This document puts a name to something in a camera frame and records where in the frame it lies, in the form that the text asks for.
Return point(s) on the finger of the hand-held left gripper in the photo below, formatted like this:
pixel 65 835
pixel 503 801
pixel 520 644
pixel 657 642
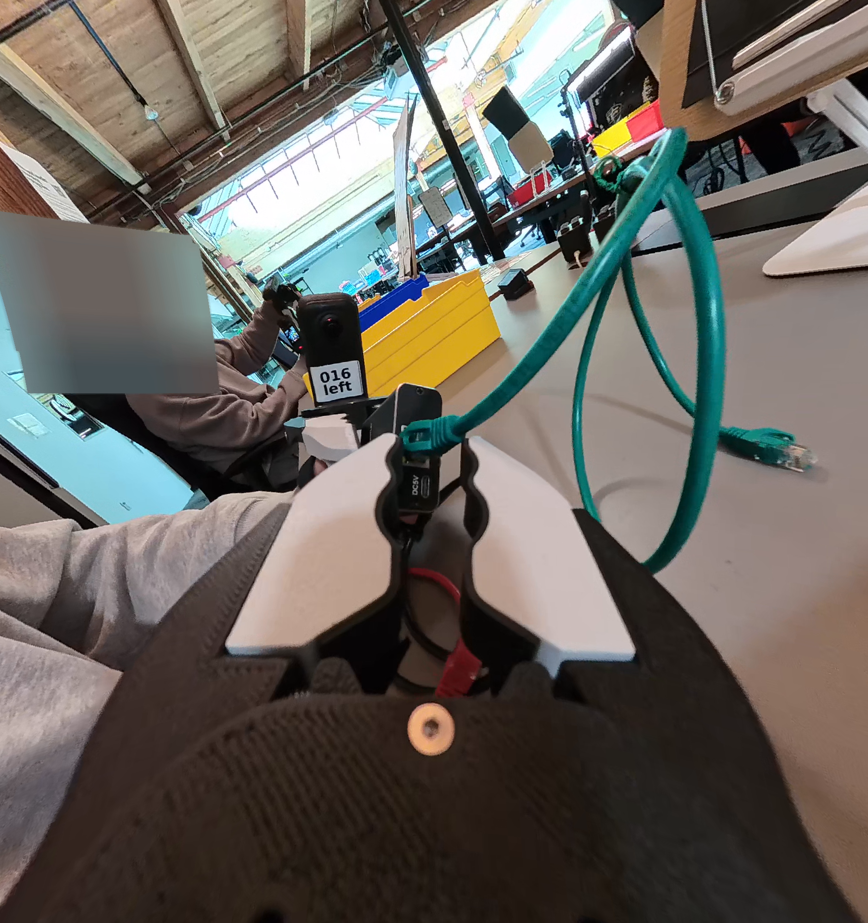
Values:
pixel 329 440

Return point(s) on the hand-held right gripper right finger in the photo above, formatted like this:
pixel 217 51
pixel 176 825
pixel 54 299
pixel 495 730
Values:
pixel 549 570

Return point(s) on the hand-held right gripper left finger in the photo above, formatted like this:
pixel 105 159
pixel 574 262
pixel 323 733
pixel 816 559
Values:
pixel 318 548

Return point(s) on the black network adapter box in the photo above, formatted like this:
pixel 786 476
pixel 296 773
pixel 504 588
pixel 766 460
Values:
pixel 425 484

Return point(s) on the person's left forearm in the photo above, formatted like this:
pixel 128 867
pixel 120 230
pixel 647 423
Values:
pixel 152 555

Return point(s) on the grey desk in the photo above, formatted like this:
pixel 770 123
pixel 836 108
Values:
pixel 801 432

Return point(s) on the blue plastic bin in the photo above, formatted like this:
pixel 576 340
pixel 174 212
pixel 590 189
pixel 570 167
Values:
pixel 394 295

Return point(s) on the yellow plastic bin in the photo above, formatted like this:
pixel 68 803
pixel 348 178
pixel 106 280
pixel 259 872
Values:
pixel 419 332

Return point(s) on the small black box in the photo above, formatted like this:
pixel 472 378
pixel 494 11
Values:
pixel 576 241
pixel 516 285

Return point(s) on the black steel pole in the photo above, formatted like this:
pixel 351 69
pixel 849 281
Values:
pixel 448 144

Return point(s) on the white paper notice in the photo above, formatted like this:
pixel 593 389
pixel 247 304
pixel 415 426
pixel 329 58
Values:
pixel 51 187

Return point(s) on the small yellow bin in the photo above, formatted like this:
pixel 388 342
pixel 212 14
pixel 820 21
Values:
pixel 610 138

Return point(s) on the person's grey zip sweatshirt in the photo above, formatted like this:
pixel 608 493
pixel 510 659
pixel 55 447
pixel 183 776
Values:
pixel 22 757

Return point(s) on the small red bin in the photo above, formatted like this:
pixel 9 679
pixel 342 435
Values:
pixel 646 119

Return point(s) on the wood-framed marker board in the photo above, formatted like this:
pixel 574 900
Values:
pixel 693 86

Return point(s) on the white monitor stand base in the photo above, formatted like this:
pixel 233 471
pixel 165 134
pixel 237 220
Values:
pixel 838 238

